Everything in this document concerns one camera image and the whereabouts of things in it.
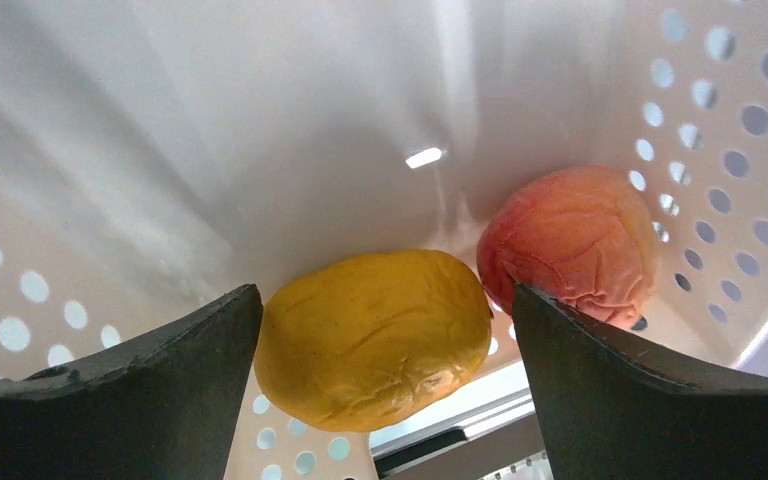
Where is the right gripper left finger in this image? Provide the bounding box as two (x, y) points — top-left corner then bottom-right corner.
(0, 284), (263, 479)

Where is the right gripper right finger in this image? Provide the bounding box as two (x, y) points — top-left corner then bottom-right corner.
(512, 285), (768, 479)

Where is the yellow mango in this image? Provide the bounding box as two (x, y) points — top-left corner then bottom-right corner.
(253, 249), (493, 433)

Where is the pink peach bottom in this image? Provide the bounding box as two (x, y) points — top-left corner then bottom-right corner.
(476, 165), (658, 329)

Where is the white plastic basket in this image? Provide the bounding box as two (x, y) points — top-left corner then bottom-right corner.
(0, 1), (768, 479)

